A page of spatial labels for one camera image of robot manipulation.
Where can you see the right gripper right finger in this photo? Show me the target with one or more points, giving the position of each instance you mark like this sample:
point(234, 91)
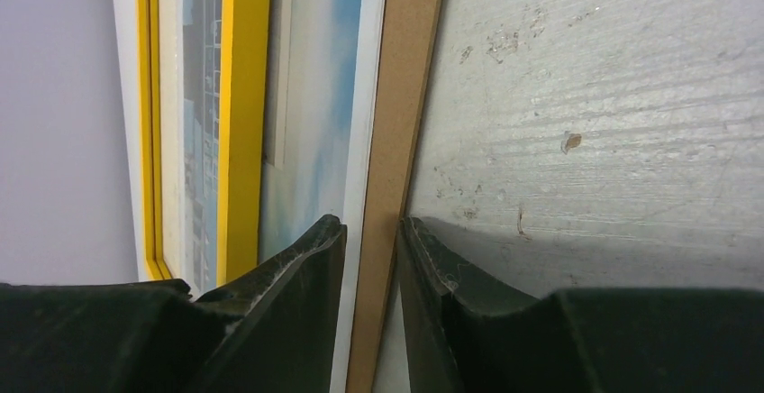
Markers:
point(466, 331)

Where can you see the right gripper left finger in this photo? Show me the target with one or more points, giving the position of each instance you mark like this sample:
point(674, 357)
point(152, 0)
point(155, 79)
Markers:
point(271, 330)

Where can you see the blue building photo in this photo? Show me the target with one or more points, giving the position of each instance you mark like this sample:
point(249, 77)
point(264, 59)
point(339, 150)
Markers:
point(322, 66)

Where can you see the brown fibreboard backing board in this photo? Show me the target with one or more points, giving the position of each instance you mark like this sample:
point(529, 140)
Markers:
point(407, 39)

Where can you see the yellow wooden photo frame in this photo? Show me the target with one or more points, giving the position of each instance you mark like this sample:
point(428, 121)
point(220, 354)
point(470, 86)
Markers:
point(244, 79)

